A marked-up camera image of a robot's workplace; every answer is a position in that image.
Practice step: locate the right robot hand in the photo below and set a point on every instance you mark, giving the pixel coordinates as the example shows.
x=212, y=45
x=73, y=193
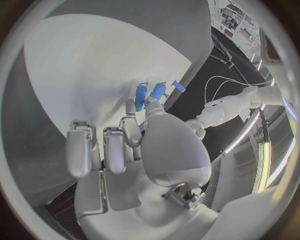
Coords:
x=168, y=150

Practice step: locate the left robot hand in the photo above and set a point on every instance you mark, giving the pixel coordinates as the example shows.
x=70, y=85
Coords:
x=198, y=129

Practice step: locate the thin blue cylinder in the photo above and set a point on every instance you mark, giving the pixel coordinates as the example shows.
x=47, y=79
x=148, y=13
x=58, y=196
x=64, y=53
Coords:
x=140, y=99

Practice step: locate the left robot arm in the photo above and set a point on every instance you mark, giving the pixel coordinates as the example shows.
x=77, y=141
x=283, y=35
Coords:
x=225, y=106

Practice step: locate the white task board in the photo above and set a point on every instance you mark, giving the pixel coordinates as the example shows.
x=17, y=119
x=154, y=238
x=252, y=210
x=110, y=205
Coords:
x=93, y=65

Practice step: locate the small blue peg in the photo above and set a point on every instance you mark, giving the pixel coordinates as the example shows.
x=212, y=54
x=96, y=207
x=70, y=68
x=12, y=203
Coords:
x=166, y=96

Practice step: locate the large blue cylinder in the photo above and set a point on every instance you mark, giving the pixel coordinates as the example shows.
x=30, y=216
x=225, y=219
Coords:
x=158, y=91

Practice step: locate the glowing light bar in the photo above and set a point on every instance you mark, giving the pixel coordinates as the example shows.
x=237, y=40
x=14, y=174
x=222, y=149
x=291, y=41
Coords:
x=262, y=168

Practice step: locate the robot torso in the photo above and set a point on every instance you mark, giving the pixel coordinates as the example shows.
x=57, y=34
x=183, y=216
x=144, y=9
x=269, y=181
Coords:
x=281, y=75

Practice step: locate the workshop rack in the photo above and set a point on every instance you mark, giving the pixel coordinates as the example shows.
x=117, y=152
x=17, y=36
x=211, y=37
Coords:
x=236, y=22

